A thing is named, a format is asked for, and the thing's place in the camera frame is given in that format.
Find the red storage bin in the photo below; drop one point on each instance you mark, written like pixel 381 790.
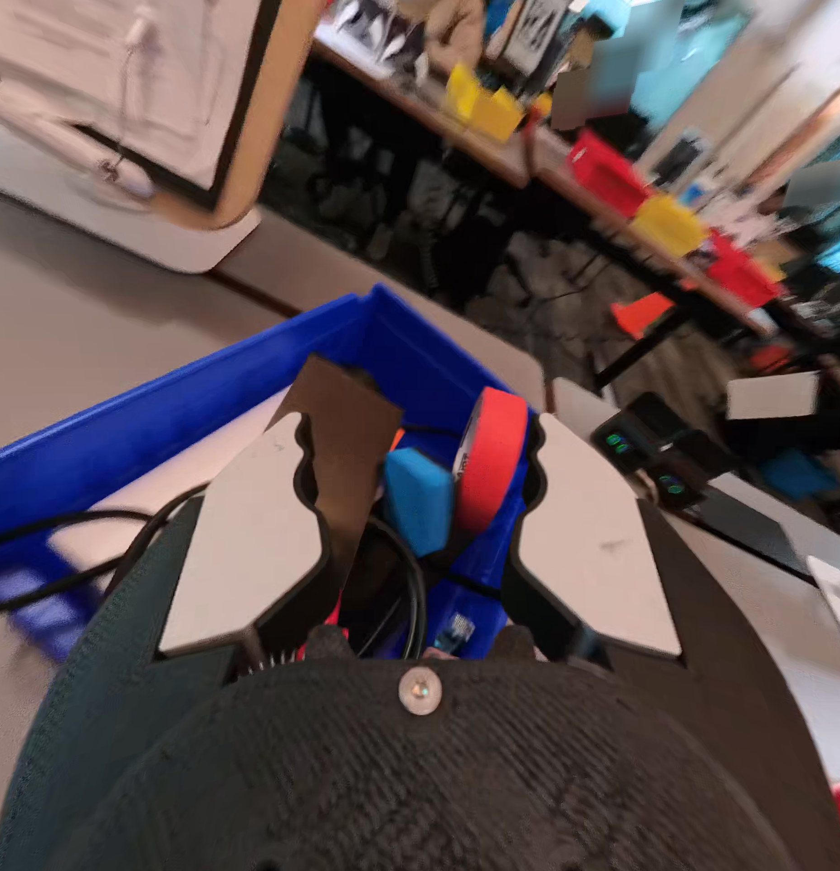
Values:
pixel 740 272
pixel 607 173

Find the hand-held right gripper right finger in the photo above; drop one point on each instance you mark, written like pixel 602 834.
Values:
pixel 590 544

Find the red tape roll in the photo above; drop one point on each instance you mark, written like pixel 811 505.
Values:
pixel 491 463

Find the blue plastic bin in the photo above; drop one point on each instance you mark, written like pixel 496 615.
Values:
pixel 154 422

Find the brown cardboard piece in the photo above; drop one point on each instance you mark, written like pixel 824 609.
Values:
pixel 352 442

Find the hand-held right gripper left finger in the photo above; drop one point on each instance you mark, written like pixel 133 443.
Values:
pixel 250 544

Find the wooden board with instruction sheets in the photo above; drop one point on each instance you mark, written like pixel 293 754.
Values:
pixel 120 81

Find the white device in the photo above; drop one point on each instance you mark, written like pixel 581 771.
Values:
pixel 188 469

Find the white board base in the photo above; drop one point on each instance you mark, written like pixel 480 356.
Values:
pixel 188 245

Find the long wooden work table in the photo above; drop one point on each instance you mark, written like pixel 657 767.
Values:
pixel 488 153

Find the blue foam block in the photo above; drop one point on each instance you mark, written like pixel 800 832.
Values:
pixel 416 503

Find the white paper sheet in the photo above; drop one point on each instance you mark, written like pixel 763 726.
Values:
pixel 838 599

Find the yellow storage bin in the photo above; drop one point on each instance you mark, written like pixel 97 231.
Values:
pixel 668 228
pixel 488 112

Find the grey desk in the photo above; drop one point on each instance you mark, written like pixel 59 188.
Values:
pixel 120 326

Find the black flat pad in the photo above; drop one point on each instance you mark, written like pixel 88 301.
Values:
pixel 753 531

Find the black charger with green lights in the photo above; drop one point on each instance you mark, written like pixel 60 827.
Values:
pixel 678 483
pixel 621 442

